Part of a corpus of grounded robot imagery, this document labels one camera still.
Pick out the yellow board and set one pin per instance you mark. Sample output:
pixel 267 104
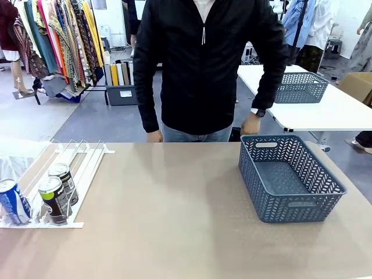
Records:
pixel 114 75

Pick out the fabric pile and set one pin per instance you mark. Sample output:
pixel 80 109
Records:
pixel 62 90

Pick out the black green drink can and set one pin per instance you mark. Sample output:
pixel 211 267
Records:
pixel 56 203
pixel 68 180

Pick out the black stand pole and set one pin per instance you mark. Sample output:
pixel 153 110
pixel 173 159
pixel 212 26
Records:
pixel 299 26

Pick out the blue-grey plastic woven basket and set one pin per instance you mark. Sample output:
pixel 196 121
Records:
pixel 302 90
pixel 290 180

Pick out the white board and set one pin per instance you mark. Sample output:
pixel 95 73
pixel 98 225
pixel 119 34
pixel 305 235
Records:
pixel 120 74

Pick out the background person dark clothes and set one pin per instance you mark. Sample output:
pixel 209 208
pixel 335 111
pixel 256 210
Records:
pixel 132 17

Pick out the person's left forearm black sleeve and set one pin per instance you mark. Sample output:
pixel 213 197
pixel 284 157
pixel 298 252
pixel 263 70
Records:
pixel 268 93

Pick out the grey plastic storage bin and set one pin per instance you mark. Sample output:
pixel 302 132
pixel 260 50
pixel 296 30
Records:
pixel 122 94

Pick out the person's left hand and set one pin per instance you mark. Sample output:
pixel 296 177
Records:
pixel 250 126

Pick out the yellow garment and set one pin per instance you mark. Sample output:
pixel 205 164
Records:
pixel 94 32

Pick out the brown board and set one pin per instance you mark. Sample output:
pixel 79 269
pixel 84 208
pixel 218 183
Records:
pixel 125 74

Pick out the bystander leg white shoe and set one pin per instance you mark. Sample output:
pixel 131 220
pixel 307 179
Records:
pixel 363 141

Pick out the maroon garment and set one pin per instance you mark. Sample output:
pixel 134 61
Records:
pixel 8 26

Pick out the multicolour patterned garment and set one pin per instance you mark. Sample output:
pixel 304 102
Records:
pixel 62 49

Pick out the dark patterned garment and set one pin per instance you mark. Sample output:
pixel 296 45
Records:
pixel 85 49

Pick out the person's right forearm black sleeve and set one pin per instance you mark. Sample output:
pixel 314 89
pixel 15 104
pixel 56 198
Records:
pixel 148 116

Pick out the black wristwatch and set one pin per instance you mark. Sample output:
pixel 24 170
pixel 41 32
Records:
pixel 259 112

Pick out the blue Pepsi can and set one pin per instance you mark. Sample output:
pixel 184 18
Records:
pixel 14 203

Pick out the white folding table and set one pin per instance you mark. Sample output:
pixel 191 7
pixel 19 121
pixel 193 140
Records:
pixel 334 113

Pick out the black clothes rack frame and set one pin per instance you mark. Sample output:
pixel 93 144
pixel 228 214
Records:
pixel 98 87

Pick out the person's right hand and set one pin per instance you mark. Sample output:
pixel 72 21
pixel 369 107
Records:
pixel 155 136

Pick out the white air purifier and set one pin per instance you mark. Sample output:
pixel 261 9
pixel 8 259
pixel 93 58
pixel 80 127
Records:
pixel 105 36

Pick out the green garment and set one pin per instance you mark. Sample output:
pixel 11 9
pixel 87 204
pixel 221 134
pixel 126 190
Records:
pixel 40 37

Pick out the clear plastic bag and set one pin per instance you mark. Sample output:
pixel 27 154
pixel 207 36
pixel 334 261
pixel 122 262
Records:
pixel 20 154

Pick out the person in black jacket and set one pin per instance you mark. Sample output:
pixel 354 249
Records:
pixel 200 72

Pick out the black stool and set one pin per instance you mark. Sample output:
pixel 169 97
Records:
pixel 334 45

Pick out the mannequin legs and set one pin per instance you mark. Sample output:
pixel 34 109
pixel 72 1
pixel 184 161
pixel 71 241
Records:
pixel 19 75

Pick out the cardboard box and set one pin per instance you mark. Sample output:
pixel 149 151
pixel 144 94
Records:
pixel 359 85

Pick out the brown patterned shawl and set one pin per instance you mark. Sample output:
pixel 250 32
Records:
pixel 30 55

